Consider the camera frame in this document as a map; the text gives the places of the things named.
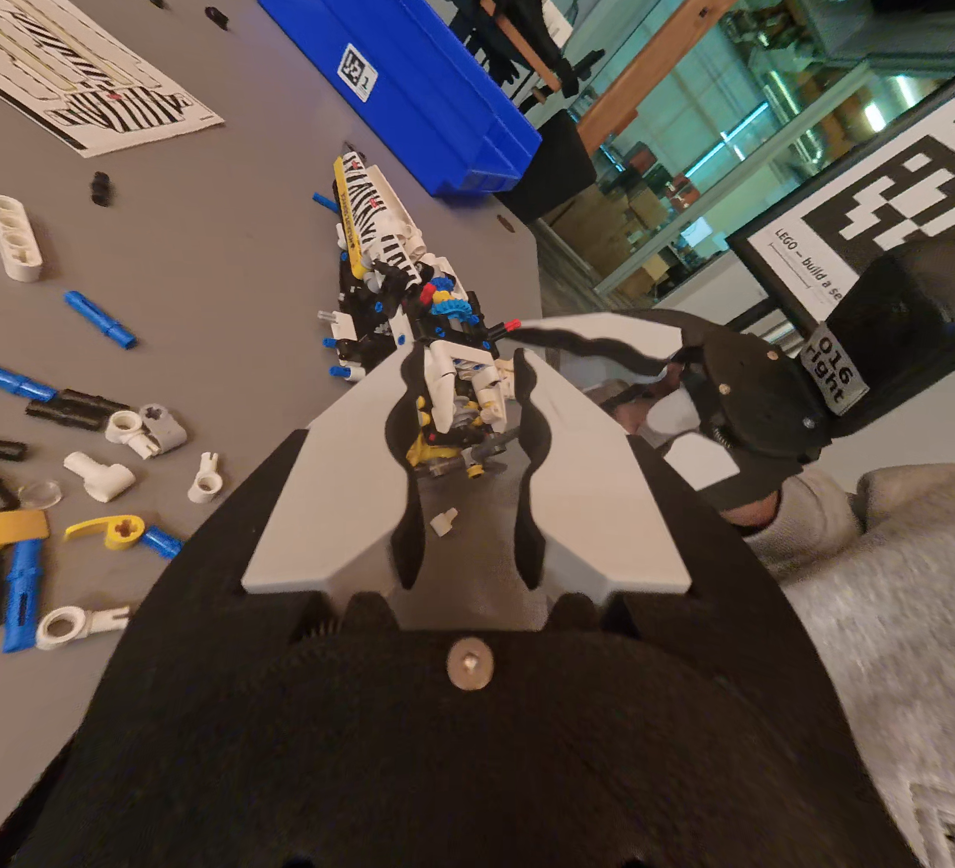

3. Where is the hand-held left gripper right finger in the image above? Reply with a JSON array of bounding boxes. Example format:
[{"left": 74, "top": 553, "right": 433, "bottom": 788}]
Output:
[{"left": 513, "top": 346, "right": 693, "bottom": 597}]

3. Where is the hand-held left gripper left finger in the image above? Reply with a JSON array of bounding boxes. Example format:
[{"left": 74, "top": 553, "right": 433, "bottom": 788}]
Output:
[{"left": 240, "top": 346, "right": 428, "bottom": 597}]

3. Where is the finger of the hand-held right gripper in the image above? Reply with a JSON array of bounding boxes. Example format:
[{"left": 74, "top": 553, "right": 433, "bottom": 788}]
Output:
[
  {"left": 645, "top": 385, "right": 741, "bottom": 494},
  {"left": 515, "top": 311, "right": 698, "bottom": 378}
]

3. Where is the zebra striped lego model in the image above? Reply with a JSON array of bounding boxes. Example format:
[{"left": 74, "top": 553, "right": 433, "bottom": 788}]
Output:
[{"left": 317, "top": 152, "right": 523, "bottom": 481}]

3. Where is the white elbow lego piece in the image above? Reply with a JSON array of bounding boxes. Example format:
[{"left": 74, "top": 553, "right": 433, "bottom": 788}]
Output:
[{"left": 63, "top": 450, "right": 137, "bottom": 504}]

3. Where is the person's right forearm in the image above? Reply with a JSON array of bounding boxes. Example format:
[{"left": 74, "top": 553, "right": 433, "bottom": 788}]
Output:
[{"left": 742, "top": 465, "right": 955, "bottom": 578}]

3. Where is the small white lego connector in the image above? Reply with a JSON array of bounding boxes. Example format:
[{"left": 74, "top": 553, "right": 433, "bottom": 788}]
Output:
[{"left": 187, "top": 452, "right": 223, "bottom": 505}]

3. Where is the grey lego connector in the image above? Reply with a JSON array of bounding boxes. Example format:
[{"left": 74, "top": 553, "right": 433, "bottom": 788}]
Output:
[{"left": 138, "top": 403, "right": 189, "bottom": 455}]

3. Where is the yellow hooked lego piece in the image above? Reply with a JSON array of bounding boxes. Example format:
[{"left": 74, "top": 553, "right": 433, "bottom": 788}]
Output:
[{"left": 63, "top": 514, "right": 146, "bottom": 552}]

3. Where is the white round lego connector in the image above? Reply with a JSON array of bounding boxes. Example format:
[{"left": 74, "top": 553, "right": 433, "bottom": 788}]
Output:
[{"left": 104, "top": 409, "right": 161, "bottom": 459}]

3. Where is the black long lego pin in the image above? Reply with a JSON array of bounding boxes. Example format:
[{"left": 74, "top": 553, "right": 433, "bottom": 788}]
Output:
[
  {"left": 26, "top": 402, "right": 113, "bottom": 433},
  {"left": 60, "top": 389, "right": 131, "bottom": 419}
]

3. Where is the white lego connector with axle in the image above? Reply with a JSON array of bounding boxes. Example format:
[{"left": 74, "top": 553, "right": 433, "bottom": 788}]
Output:
[{"left": 35, "top": 605, "right": 131, "bottom": 651}]

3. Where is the yellow curved lego panel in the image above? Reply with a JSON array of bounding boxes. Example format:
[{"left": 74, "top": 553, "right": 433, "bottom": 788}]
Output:
[{"left": 0, "top": 510, "right": 51, "bottom": 548}]

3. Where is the blue lego beam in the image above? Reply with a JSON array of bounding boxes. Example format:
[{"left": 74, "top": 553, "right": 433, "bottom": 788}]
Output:
[{"left": 2, "top": 538, "right": 44, "bottom": 654}]

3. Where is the white angled lego beam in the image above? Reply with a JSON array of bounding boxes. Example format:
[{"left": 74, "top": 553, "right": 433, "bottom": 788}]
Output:
[{"left": 0, "top": 195, "right": 43, "bottom": 283}]

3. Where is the person's right hand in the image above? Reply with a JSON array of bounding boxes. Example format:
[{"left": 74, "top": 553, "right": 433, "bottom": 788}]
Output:
[{"left": 721, "top": 494, "right": 789, "bottom": 533}]

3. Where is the stack of cardboard boxes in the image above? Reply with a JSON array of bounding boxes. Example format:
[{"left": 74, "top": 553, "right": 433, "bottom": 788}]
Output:
[{"left": 545, "top": 163, "right": 676, "bottom": 302}]

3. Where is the white sign board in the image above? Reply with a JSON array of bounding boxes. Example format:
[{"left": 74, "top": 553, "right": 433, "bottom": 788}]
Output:
[{"left": 727, "top": 96, "right": 955, "bottom": 343}]

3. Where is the person's grey clothed body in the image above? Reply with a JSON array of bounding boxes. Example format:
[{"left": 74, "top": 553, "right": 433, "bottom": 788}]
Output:
[{"left": 776, "top": 532, "right": 955, "bottom": 868}]

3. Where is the wooden beam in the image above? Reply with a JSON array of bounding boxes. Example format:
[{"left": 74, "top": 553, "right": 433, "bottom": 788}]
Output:
[{"left": 576, "top": 0, "right": 820, "bottom": 155}]

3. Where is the blue plastic bin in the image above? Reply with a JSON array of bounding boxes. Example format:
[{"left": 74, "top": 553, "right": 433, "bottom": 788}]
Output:
[{"left": 255, "top": 0, "right": 543, "bottom": 198}]

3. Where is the zebra striped sticker sheet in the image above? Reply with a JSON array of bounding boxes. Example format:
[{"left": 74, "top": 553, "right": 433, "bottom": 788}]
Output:
[{"left": 0, "top": 0, "right": 225, "bottom": 159}]

